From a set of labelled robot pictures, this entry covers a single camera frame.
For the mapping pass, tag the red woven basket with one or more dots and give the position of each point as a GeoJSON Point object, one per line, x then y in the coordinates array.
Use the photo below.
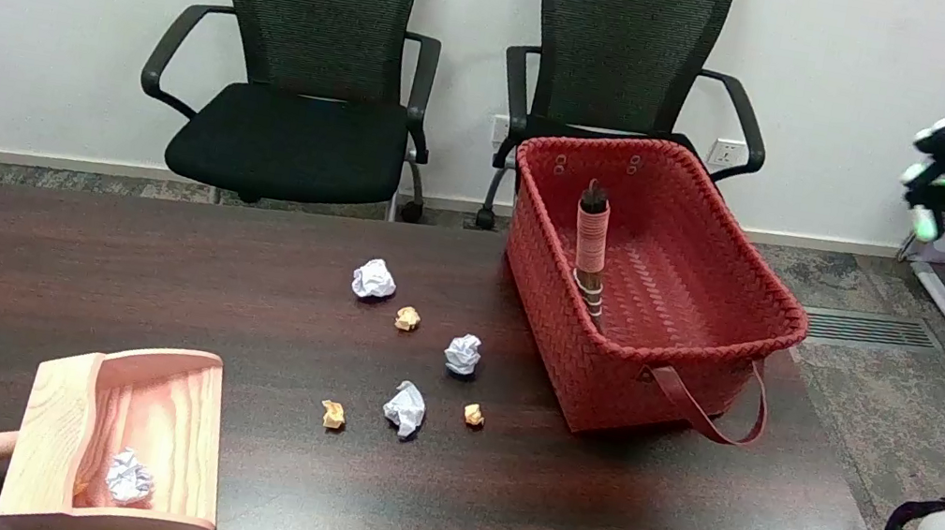
{"type": "Point", "coordinates": [606, 381]}

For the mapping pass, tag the white wall socket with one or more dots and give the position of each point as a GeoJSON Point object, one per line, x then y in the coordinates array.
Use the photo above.
{"type": "Point", "coordinates": [727, 154]}
{"type": "Point", "coordinates": [499, 130]}

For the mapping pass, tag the white crumpled paper ball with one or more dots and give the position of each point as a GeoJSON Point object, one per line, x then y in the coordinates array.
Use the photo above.
{"type": "Point", "coordinates": [374, 279]}
{"type": "Point", "coordinates": [405, 408]}
{"type": "Point", "coordinates": [129, 477]}
{"type": "Point", "coordinates": [463, 355]}

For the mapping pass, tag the black mesh office chair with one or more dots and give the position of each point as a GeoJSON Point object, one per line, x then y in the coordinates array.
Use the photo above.
{"type": "Point", "coordinates": [621, 42]}
{"type": "Point", "coordinates": [294, 133]}

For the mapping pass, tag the small brown straw broom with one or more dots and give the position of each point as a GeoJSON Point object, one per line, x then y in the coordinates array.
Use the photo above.
{"type": "Point", "coordinates": [591, 236]}

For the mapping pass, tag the metal floor vent grille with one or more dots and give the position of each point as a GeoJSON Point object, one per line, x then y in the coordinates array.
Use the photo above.
{"type": "Point", "coordinates": [870, 330]}

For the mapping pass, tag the tan crumpled paper ball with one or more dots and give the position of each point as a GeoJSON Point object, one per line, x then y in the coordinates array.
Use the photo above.
{"type": "Point", "coordinates": [333, 415]}
{"type": "Point", "coordinates": [407, 318]}
{"type": "Point", "coordinates": [473, 414]}

